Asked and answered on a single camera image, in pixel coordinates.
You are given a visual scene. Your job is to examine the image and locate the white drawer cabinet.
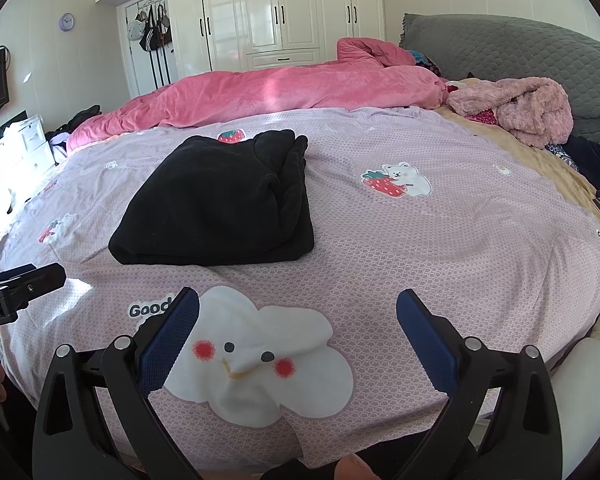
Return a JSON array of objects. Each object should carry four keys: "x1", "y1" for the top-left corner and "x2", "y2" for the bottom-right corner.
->
[{"x1": 0, "y1": 115, "x2": 55, "y2": 200}]

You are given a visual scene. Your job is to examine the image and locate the fluffy pink garment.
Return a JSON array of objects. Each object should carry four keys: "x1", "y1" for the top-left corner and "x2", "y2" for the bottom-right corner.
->
[{"x1": 446, "y1": 77, "x2": 573, "y2": 148}]

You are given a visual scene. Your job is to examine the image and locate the dark clothes pile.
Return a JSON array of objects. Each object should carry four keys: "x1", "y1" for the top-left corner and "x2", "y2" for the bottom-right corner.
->
[{"x1": 45, "y1": 105, "x2": 102, "y2": 142}]

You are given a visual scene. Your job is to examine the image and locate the black long-sleeve shirt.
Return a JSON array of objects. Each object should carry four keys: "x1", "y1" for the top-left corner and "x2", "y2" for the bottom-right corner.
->
[{"x1": 108, "y1": 129, "x2": 314, "y2": 266}]

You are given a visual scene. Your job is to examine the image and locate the hanging bags on door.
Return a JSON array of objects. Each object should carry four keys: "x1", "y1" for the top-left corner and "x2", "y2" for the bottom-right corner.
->
[{"x1": 128, "y1": 3, "x2": 172, "y2": 52}]

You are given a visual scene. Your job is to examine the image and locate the grey quilted headboard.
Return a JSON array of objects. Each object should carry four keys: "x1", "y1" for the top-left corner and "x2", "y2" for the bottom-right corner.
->
[{"x1": 400, "y1": 13, "x2": 600, "y2": 144}]

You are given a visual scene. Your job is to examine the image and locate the lilac patterned bed sheet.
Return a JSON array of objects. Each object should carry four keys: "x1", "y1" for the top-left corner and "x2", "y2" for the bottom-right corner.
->
[{"x1": 0, "y1": 108, "x2": 600, "y2": 472}]

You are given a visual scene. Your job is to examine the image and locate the beige blanket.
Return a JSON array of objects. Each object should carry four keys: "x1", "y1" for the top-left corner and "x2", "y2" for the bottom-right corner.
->
[{"x1": 436, "y1": 77, "x2": 600, "y2": 340}]

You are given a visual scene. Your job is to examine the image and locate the round wall clock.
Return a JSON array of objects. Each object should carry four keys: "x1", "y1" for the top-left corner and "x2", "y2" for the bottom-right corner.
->
[{"x1": 58, "y1": 12, "x2": 76, "y2": 32}]

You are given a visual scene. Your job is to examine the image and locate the pink quilt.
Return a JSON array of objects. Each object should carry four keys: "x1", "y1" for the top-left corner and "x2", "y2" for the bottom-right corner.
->
[{"x1": 67, "y1": 38, "x2": 448, "y2": 152}]

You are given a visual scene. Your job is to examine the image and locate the dark clothes by headboard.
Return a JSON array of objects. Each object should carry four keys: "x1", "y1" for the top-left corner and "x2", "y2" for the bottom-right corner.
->
[{"x1": 545, "y1": 136, "x2": 600, "y2": 210}]

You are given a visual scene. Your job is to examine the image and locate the white wardrobe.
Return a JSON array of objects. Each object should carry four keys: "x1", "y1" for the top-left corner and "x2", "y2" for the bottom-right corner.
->
[{"x1": 96, "y1": 0, "x2": 385, "y2": 77}]

